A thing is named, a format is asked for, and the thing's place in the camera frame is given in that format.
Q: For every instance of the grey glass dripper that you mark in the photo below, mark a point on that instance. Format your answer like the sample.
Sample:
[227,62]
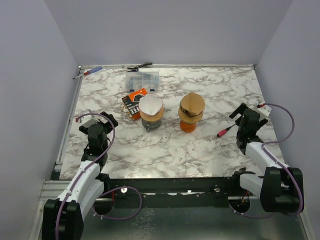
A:
[188,113]

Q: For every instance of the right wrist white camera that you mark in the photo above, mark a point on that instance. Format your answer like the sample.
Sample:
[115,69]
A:
[264,110]

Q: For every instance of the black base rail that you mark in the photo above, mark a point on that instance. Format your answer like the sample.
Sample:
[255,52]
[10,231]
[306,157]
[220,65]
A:
[125,193]

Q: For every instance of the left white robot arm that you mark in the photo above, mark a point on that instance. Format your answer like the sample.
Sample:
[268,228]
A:
[63,217]

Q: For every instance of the black pliers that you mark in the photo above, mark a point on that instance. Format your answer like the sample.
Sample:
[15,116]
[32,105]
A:
[137,67]

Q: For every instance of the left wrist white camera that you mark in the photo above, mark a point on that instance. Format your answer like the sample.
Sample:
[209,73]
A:
[88,120]

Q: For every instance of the orange glass carafe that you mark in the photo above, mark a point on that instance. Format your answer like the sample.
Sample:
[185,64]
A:
[187,127]

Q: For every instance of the clear plastic screw organizer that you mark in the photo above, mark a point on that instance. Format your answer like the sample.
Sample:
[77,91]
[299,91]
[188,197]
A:
[149,80]

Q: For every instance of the pink handled tool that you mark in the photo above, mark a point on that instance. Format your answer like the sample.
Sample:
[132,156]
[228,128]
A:
[224,131]

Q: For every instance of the white paper coffee filter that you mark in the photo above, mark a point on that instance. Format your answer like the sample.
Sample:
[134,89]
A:
[150,103]

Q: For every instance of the red blue screwdriver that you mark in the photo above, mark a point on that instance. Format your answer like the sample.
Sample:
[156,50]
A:
[89,72]

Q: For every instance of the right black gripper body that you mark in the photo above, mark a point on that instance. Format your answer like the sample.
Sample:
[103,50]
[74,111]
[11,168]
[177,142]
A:
[238,111]

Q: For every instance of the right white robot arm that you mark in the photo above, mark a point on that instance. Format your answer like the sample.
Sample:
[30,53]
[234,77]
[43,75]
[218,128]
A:
[280,189]

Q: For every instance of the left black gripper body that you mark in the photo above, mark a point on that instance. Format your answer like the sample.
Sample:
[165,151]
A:
[110,120]

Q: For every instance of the wrist white camera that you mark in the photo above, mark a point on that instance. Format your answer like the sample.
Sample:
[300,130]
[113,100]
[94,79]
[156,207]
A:
[264,110]
[88,120]

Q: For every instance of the brown paper coffee filter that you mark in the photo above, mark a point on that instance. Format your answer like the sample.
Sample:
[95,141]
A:
[192,103]

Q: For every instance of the pink plastic dripper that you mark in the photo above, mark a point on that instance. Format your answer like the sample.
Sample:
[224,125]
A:
[161,105]

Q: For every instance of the orange coffee filter box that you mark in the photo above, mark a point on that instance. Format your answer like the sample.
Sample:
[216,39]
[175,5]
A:
[131,103]

